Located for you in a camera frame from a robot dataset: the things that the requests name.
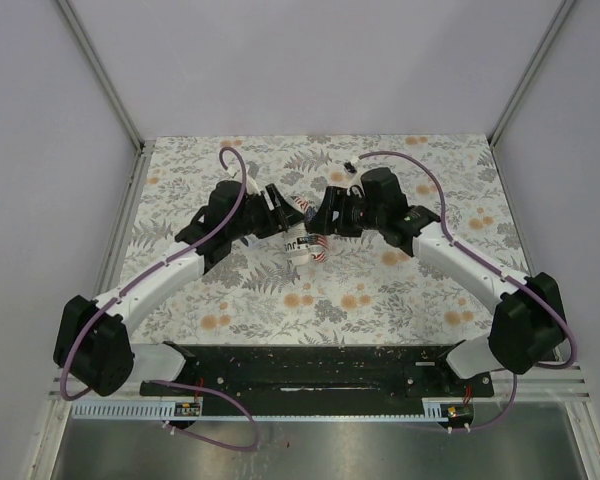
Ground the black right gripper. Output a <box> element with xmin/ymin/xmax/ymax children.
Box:
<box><xmin>304</xmin><ymin>187</ymin><xmax>384</xmax><ymax>239</ymax></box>

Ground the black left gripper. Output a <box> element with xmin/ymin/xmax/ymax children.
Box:
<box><xmin>229</xmin><ymin>184</ymin><xmax>306</xmax><ymax>241</ymax></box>

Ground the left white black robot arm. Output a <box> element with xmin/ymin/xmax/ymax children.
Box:
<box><xmin>53</xmin><ymin>181</ymin><xmax>304</xmax><ymax>400</ymax></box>

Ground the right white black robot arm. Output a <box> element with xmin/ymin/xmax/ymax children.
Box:
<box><xmin>305</xmin><ymin>167</ymin><xmax>567</xmax><ymax>396</ymax></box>

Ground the floral pattern table mat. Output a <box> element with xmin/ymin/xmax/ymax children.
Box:
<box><xmin>121</xmin><ymin>134</ymin><xmax>527</xmax><ymax>345</ymax></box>

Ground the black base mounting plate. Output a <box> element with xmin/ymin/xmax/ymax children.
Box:
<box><xmin>140</xmin><ymin>345</ymin><xmax>494</xmax><ymax>407</ymax></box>

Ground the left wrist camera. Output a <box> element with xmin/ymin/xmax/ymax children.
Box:
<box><xmin>246</xmin><ymin>168</ymin><xmax>261</xmax><ymax>195</ymax></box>

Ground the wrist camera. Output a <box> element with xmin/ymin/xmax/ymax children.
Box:
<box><xmin>246</xmin><ymin>168</ymin><xmax>261</xmax><ymax>195</ymax></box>
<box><xmin>343</xmin><ymin>161</ymin><xmax>357</xmax><ymax>175</ymax></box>

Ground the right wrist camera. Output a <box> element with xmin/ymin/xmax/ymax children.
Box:
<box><xmin>343</xmin><ymin>161</ymin><xmax>357</xmax><ymax>175</ymax></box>

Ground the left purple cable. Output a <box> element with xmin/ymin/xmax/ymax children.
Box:
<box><xmin>59</xmin><ymin>146</ymin><xmax>261</xmax><ymax>450</ymax></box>

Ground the white slotted cable duct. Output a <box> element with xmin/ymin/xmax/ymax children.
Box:
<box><xmin>71</xmin><ymin>392</ymin><xmax>447</xmax><ymax>422</ymax></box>

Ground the left aluminium frame post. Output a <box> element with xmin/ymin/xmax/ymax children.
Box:
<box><xmin>54</xmin><ymin>0</ymin><xmax>147</xmax><ymax>154</ymax></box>

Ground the aluminium frame post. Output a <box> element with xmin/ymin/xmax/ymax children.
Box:
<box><xmin>487</xmin><ymin>0</ymin><xmax>579</xmax><ymax>149</ymax></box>
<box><xmin>54</xmin><ymin>0</ymin><xmax>147</xmax><ymax>154</ymax></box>

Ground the right aluminium frame post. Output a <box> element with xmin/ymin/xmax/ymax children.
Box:
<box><xmin>487</xmin><ymin>0</ymin><xmax>579</xmax><ymax>149</ymax></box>

